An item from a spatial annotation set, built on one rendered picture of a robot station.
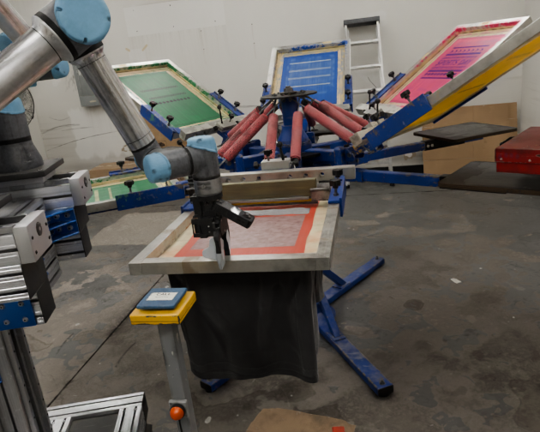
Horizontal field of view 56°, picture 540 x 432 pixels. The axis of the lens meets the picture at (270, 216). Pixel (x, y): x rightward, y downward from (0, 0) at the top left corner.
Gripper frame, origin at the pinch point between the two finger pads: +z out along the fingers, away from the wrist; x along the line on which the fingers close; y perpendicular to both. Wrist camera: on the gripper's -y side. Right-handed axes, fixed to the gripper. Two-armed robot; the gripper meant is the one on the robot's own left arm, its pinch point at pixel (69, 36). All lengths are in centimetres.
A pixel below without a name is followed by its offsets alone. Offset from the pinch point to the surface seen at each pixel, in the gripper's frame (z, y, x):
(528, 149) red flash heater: 9, 33, 178
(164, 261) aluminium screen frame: -68, 59, 76
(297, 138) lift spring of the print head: 47, 44, 85
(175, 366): -86, 79, 88
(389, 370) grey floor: 30, 150, 141
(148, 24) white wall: 378, -8, -180
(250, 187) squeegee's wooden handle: -8, 53, 82
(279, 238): -40, 59, 103
